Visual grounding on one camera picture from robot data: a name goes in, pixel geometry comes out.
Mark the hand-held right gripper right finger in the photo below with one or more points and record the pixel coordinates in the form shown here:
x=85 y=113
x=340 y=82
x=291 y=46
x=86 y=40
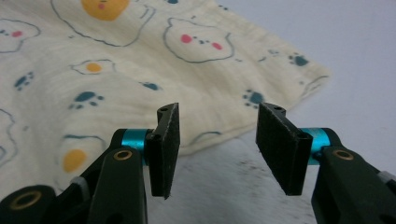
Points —
x=281 y=146

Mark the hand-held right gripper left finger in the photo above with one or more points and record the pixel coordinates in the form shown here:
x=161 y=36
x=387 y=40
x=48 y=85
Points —
x=163 y=149

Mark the cream printed cloth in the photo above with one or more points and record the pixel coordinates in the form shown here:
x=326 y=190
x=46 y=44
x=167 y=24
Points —
x=124 y=81

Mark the white grid mat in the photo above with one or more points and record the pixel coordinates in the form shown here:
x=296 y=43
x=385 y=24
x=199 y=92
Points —
x=342 y=46

